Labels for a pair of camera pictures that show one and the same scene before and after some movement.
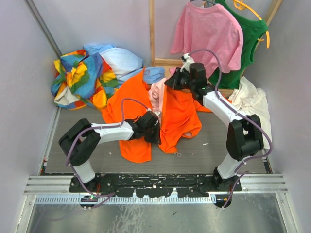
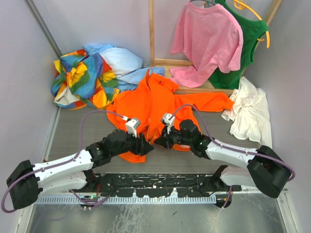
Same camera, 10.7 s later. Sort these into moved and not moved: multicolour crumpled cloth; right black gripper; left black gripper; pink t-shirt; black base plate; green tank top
Moved: right black gripper; left black gripper
Not moved: pink t-shirt; black base plate; green tank top; multicolour crumpled cloth
